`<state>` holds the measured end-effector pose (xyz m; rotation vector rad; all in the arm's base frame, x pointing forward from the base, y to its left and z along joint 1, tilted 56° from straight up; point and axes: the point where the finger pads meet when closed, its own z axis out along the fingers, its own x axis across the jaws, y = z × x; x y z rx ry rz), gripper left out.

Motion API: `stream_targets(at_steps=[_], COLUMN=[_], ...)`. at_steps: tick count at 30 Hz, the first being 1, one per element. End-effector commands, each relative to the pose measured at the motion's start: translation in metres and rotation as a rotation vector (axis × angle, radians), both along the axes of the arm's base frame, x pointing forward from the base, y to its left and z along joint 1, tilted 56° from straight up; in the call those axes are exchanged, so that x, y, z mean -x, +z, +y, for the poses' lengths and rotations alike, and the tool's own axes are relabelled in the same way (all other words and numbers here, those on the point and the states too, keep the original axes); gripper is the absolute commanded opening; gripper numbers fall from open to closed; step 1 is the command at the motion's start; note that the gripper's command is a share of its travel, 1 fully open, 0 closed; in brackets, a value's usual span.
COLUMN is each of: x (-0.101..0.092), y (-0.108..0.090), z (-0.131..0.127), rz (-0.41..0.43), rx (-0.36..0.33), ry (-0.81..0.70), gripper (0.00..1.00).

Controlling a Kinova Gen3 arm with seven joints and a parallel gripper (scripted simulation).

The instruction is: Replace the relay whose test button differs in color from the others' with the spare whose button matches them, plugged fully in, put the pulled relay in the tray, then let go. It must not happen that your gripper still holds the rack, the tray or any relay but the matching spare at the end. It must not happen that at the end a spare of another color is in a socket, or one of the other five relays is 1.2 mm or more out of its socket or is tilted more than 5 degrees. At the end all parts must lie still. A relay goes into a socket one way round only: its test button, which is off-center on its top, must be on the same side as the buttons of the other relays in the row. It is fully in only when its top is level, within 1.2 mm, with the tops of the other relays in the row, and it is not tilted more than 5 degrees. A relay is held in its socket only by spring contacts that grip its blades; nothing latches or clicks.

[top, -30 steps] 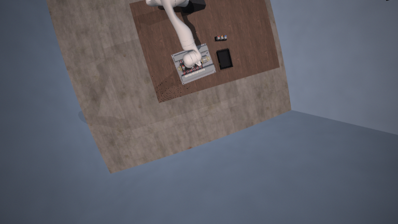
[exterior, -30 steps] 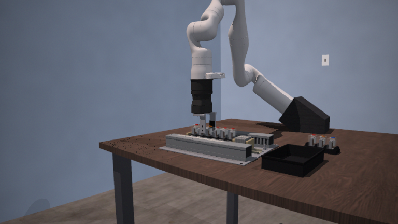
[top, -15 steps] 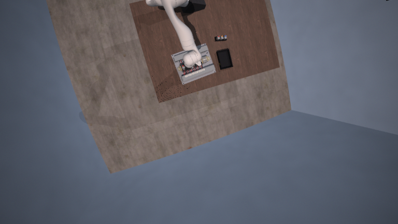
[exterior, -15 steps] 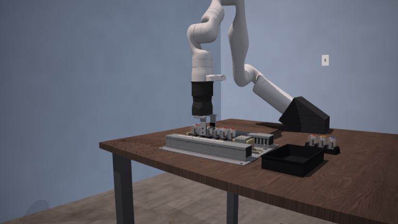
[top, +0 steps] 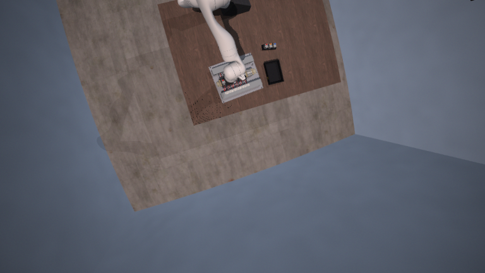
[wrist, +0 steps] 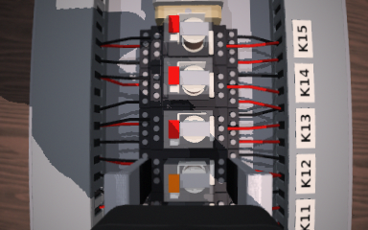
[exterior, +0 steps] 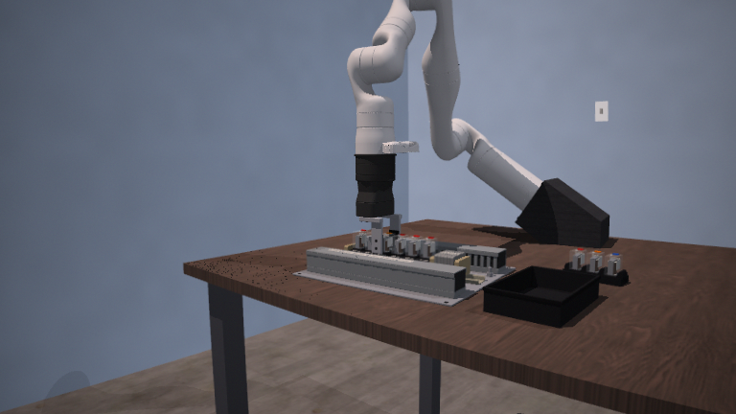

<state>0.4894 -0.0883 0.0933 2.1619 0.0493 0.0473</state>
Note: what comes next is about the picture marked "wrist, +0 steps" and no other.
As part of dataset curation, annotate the grey mounting plate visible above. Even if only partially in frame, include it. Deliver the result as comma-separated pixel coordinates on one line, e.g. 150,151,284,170
29,0,353,230

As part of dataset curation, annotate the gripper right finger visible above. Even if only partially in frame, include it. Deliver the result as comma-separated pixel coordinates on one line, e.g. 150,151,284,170
226,158,272,216

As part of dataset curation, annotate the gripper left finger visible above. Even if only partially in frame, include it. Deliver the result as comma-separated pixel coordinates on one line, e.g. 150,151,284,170
103,158,152,215

